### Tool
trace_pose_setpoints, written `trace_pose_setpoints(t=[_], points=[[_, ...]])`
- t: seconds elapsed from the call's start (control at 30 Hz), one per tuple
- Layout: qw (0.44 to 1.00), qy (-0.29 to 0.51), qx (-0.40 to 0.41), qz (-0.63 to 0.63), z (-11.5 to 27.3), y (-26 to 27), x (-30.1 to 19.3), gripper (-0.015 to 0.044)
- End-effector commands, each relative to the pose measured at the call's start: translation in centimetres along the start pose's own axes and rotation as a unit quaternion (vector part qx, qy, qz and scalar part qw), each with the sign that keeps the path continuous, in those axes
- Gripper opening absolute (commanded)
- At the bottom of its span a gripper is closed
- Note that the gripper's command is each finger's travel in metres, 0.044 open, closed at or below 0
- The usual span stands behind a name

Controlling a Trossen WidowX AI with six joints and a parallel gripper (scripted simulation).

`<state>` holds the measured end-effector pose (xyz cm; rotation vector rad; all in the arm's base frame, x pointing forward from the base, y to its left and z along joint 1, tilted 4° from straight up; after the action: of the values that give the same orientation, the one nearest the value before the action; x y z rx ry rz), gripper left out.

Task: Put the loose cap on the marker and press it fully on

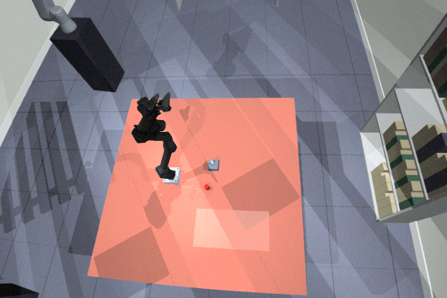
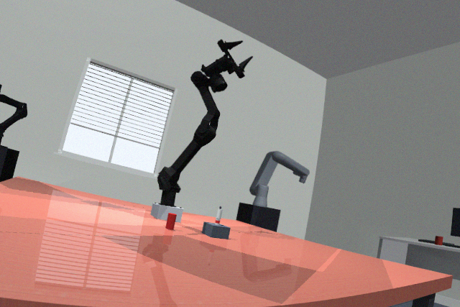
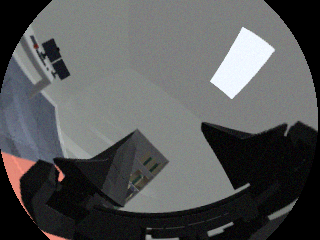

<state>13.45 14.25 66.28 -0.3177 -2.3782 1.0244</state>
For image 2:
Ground white marker with red band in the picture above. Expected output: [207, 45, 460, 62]
[215, 206, 222, 225]

